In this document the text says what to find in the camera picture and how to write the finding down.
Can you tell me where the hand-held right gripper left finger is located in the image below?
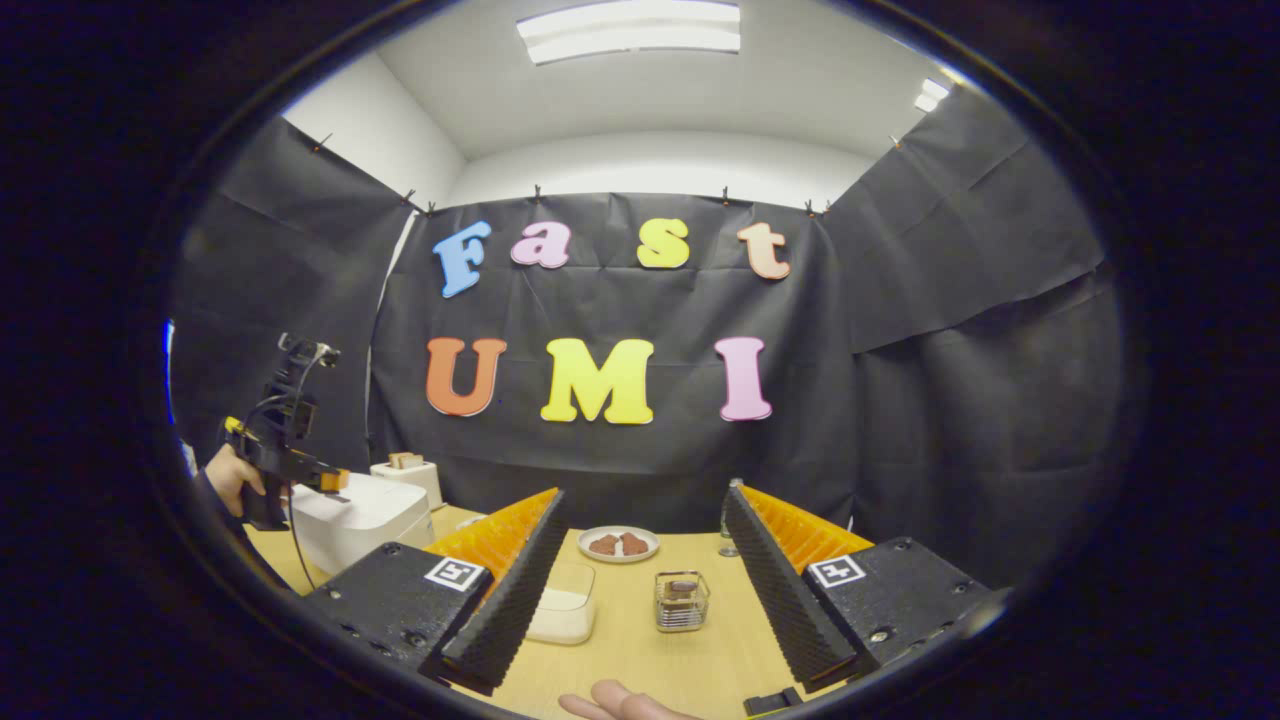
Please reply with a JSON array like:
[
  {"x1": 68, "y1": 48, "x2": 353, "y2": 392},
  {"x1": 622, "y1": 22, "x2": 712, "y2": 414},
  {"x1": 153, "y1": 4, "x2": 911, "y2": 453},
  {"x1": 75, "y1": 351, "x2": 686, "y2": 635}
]
[{"x1": 305, "y1": 487, "x2": 568, "y2": 696}]

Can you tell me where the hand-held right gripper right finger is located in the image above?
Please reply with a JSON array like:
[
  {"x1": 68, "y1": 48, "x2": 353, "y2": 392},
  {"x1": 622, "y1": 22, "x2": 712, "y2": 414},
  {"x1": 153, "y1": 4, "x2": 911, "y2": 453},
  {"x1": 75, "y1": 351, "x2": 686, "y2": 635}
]
[{"x1": 724, "y1": 484, "x2": 1001, "y2": 693}]

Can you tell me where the white rice cooker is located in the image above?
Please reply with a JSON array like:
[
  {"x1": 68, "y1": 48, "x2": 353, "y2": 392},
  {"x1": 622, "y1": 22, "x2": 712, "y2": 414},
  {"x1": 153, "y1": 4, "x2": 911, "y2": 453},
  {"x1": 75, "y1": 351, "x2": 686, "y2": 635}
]
[{"x1": 290, "y1": 473, "x2": 436, "y2": 578}]

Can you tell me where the white rice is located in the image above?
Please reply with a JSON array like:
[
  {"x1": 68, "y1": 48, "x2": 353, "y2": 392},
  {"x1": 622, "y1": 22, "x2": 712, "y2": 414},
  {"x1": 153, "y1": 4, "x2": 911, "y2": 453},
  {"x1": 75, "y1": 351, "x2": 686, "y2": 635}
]
[{"x1": 530, "y1": 590, "x2": 593, "y2": 641}]

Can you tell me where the wire chopstick holder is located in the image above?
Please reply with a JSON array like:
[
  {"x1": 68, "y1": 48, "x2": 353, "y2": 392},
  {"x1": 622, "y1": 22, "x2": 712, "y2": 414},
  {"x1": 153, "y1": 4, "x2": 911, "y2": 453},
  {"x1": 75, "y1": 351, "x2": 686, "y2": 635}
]
[{"x1": 655, "y1": 570, "x2": 711, "y2": 634}]

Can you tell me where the clear plastic box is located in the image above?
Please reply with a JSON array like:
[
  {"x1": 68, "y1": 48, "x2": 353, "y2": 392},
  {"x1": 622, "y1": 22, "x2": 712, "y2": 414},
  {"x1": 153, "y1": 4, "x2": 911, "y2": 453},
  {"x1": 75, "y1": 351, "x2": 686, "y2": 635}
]
[{"x1": 525, "y1": 562, "x2": 598, "y2": 646}]

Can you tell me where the clear water bottle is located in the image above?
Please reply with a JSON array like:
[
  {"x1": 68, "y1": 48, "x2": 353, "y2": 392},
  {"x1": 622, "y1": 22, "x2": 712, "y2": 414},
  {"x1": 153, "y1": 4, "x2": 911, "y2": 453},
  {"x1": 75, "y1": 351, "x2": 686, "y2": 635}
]
[{"x1": 718, "y1": 478, "x2": 746, "y2": 558}]

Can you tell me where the white toaster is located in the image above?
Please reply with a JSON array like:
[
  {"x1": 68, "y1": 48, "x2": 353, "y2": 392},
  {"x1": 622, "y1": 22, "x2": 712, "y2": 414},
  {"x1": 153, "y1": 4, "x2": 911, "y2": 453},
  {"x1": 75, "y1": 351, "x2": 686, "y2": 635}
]
[{"x1": 370, "y1": 452, "x2": 444, "y2": 511}]

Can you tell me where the white round plate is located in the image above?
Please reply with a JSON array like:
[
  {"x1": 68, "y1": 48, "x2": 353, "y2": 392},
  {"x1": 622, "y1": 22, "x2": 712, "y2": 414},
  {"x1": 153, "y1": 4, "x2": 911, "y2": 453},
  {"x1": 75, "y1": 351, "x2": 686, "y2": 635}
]
[{"x1": 577, "y1": 525, "x2": 661, "y2": 564}]

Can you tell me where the black backdrop cloth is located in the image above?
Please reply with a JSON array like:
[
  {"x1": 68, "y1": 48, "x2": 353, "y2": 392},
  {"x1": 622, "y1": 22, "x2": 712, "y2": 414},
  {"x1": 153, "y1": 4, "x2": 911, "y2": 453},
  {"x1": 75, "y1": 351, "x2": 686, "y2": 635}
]
[{"x1": 165, "y1": 95, "x2": 1131, "y2": 591}]

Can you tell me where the row of cloth clips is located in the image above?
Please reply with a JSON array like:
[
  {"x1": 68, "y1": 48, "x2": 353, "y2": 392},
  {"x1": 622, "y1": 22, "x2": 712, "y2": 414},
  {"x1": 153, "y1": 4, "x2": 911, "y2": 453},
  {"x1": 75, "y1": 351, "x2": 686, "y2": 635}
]
[{"x1": 310, "y1": 132, "x2": 903, "y2": 219}]

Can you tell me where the large ceiling light panel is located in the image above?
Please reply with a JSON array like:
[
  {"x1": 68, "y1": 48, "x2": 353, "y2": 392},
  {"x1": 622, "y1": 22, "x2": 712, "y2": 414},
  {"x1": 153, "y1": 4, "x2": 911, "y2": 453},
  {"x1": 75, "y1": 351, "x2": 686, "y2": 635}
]
[{"x1": 516, "y1": 0, "x2": 743, "y2": 66}]

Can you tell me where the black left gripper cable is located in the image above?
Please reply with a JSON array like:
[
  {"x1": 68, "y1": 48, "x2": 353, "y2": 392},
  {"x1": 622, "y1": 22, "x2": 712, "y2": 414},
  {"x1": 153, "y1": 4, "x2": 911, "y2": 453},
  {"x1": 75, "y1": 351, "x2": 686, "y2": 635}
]
[{"x1": 245, "y1": 345, "x2": 341, "y2": 593}]

